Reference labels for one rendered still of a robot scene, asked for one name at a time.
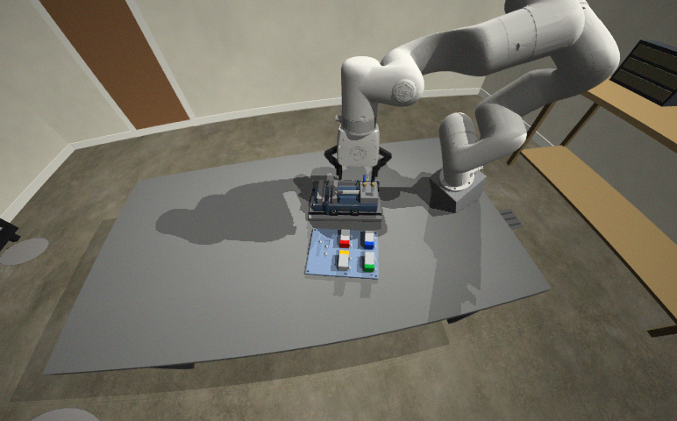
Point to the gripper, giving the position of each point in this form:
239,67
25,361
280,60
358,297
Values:
358,150

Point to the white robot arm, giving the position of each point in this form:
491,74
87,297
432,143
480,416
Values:
537,29

